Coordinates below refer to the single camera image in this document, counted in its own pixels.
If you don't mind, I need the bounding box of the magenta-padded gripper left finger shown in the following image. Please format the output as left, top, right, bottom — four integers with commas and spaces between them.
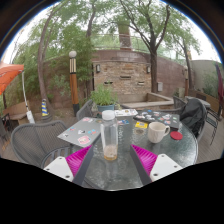
43, 144, 96, 186

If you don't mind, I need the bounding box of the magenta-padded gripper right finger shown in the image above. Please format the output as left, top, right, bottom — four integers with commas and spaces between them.
129, 143, 184, 186

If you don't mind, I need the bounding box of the clear plastic bottle white cap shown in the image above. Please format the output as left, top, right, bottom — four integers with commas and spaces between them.
100, 109, 119, 162

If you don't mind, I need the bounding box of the white ceramic mug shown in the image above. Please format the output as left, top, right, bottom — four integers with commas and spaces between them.
147, 121, 171, 144

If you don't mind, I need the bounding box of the flat round red coaster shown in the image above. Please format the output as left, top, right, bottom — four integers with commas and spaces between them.
169, 130, 184, 141

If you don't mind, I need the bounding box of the silver laptop with stickers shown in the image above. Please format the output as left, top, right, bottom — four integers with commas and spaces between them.
56, 116, 103, 148

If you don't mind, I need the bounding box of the yellow card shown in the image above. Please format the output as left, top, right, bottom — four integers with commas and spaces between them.
134, 121, 149, 130

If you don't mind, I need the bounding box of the black laptop with stickers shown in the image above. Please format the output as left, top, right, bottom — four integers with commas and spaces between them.
132, 109, 181, 127

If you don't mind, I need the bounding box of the small colourful card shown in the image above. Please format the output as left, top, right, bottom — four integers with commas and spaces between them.
117, 118, 130, 126

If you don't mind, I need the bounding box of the white pole stand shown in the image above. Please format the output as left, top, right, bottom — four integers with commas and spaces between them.
21, 71, 36, 124

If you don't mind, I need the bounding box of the black jacket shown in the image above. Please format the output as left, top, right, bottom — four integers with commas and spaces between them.
179, 98, 205, 132

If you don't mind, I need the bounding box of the yellow blue striped cone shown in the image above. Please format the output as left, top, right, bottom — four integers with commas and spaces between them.
40, 98, 50, 118

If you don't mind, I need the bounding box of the white sticker sheet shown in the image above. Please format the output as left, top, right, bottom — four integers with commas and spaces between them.
114, 108, 139, 118

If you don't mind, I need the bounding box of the black metal chair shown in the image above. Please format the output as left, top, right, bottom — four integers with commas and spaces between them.
205, 108, 223, 146
0, 113, 13, 141

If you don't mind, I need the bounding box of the wooden bench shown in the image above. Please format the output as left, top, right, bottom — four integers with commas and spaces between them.
2, 100, 31, 122

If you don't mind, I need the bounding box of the green plant in blue pot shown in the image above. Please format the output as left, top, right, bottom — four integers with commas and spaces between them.
90, 83, 118, 114

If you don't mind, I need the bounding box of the large branching tree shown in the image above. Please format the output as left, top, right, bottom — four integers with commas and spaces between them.
118, 0, 173, 94

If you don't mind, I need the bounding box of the slender leaning tree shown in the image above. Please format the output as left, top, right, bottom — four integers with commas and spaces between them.
37, 9, 61, 116

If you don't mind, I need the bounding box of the thin dark tree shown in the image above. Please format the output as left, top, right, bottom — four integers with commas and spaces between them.
176, 33, 194, 90

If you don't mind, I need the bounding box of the closed maroon umbrella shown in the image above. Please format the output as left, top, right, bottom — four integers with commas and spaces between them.
214, 63, 224, 101

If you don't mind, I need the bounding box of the orange patio umbrella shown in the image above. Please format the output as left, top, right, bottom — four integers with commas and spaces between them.
0, 61, 25, 96

